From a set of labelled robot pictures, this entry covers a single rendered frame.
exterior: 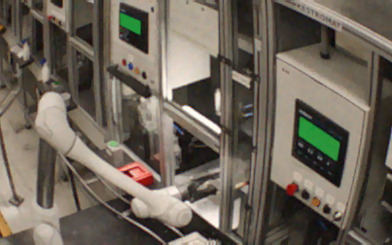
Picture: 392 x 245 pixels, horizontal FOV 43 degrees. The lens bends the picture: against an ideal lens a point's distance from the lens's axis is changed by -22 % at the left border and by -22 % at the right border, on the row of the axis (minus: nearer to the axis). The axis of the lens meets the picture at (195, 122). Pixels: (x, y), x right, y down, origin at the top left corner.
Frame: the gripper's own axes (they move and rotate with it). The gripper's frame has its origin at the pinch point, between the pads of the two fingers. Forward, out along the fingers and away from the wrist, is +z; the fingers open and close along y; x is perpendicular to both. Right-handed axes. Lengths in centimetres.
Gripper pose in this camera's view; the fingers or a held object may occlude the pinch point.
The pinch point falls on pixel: (217, 180)
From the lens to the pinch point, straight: 259.9
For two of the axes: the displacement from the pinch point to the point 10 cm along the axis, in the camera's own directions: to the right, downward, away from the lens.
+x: -5.8, -4.1, 7.0
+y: 0.3, -8.7, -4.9
